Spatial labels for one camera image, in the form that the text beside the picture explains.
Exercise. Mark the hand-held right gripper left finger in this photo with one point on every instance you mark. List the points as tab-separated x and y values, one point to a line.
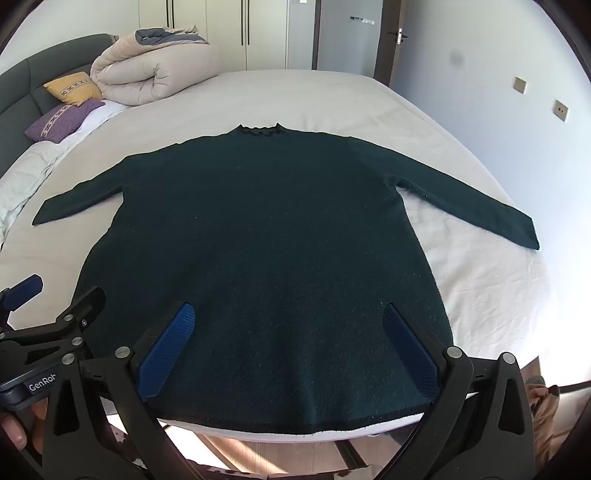
168	350

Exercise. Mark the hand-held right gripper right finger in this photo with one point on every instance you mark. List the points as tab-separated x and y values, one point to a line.
411	350

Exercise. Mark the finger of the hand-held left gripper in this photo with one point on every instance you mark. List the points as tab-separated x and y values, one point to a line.
25	289
78	307

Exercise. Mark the dark green sweater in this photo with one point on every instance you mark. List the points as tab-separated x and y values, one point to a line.
258	240

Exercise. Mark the person's left hand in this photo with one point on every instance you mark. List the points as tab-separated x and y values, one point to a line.
14	431

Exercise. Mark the white crumpled sheet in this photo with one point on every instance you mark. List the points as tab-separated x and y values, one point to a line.
18	184

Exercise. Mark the person's leg in beige trousers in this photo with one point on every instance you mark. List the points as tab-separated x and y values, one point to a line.
545	406

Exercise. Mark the purple patterned pillow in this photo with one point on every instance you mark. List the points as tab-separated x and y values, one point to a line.
60	121

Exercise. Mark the yellow patterned pillow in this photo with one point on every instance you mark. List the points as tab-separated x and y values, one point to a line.
74	87

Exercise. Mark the rolled beige duvet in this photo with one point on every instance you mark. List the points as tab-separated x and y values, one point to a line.
152	69

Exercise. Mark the bed with white sheet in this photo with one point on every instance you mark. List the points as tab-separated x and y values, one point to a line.
323	97

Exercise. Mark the white wardrobe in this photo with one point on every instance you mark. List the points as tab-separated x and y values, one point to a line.
217	32

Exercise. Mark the grey door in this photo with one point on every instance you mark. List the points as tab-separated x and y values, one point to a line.
351	41

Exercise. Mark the wall socket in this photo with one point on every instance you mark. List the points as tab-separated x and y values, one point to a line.
520	85
561	110

